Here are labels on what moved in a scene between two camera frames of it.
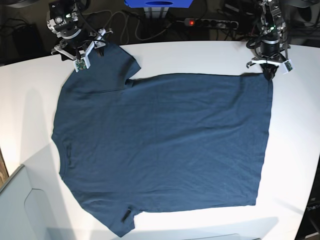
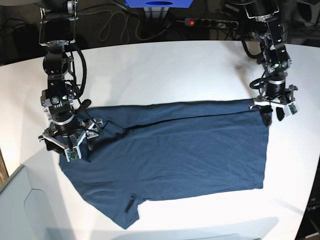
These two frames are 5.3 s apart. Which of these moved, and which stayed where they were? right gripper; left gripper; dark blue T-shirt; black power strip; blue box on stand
Moved: dark blue T-shirt; left gripper; right gripper
Stayed: blue box on stand; black power strip
